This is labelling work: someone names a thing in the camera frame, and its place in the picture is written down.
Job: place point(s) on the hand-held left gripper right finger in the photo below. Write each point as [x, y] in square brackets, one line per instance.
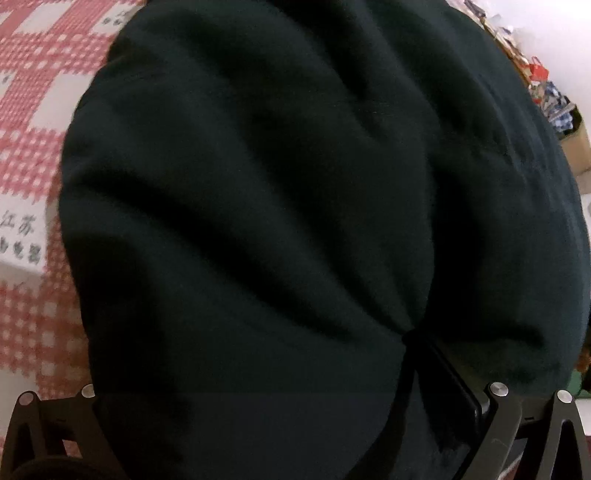
[464, 392]

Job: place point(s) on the blue checked bag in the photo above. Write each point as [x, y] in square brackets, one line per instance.
[554, 99]

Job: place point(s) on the dark navy jacket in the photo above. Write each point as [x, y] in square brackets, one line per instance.
[295, 221]

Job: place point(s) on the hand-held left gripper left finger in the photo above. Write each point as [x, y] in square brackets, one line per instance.
[34, 415]

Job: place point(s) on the red bag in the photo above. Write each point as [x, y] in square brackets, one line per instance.
[538, 70]

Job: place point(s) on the red checked blanket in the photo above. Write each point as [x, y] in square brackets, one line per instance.
[32, 138]

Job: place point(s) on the cardboard box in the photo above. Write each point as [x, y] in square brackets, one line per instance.
[578, 141]

